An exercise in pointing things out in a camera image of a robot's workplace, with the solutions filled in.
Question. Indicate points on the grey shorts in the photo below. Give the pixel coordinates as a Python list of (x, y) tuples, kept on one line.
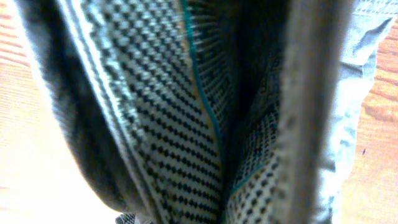
[(196, 111)]

